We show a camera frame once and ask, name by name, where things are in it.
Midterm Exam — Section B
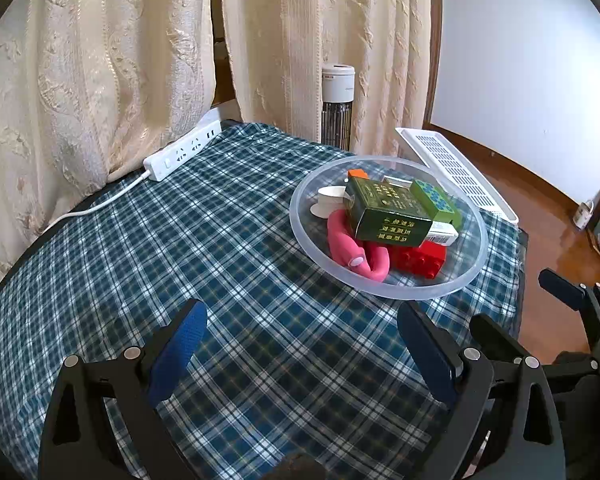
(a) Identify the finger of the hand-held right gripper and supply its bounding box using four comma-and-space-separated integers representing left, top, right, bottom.
537, 268, 600, 356
470, 314, 600, 381

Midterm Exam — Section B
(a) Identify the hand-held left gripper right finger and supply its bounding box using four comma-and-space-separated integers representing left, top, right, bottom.
397, 301, 566, 480

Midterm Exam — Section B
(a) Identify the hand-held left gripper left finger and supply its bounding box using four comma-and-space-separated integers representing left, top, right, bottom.
37, 298, 208, 480

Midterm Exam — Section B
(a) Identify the red toy block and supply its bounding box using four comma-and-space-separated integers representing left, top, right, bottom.
392, 241, 448, 280

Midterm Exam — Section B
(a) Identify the green dotted box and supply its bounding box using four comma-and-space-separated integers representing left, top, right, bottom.
410, 179, 463, 228

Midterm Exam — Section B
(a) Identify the dark green box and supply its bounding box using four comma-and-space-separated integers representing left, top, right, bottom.
344, 176, 433, 247

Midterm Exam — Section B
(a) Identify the clear plastic bowl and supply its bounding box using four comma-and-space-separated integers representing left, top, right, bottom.
289, 154, 490, 302

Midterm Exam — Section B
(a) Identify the white tape roll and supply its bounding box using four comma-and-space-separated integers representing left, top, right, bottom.
309, 185, 351, 218

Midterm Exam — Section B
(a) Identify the white mug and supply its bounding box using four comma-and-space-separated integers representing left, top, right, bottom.
573, 200, 595, 228

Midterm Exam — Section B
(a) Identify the pink curved toy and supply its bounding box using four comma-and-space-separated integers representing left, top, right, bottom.
326, 209, 392, 285

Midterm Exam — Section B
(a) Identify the blue plaid tablecloth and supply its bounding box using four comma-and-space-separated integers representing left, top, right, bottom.
0, 120, 528, 480

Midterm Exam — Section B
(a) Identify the tan and white box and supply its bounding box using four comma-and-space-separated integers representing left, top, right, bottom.
425, 219, 460, 247

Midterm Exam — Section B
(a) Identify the white vented panel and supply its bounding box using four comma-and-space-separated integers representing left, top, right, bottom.
395, 127, 520, 225

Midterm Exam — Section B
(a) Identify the white power strip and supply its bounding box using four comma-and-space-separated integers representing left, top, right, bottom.
143, 120, 222, 183

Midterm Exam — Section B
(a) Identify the white tower heater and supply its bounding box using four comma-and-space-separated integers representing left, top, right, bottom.
321, 63, 357, 152

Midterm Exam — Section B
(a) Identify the cream patterned curtain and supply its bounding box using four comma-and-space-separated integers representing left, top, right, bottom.
0, 0, 216, 306

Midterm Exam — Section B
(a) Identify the cream striped curtain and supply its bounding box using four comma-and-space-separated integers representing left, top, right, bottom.
217, 0, 438, 158

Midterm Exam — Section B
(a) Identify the white power cable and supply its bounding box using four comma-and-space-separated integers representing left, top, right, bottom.
40, 170, 153, 233

